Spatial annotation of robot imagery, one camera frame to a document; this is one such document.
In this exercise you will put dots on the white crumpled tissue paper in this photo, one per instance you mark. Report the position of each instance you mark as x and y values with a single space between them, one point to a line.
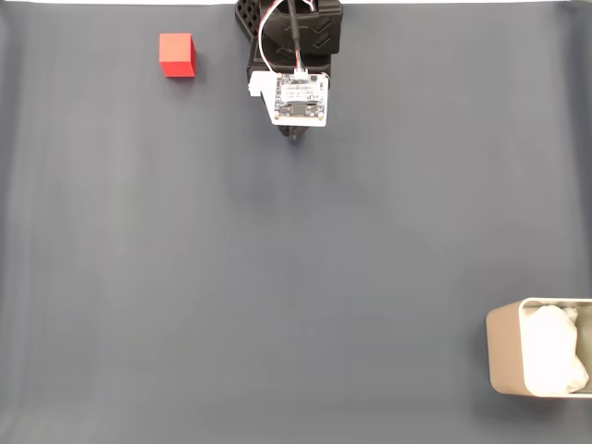
550 351

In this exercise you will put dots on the beige rounded box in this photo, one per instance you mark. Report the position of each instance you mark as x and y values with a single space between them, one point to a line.
504 351

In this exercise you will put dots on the blue-grey table mat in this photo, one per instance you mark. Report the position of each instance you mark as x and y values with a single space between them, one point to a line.
277 277

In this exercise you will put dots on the red cube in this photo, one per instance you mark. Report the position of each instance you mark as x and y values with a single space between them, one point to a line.
178 55

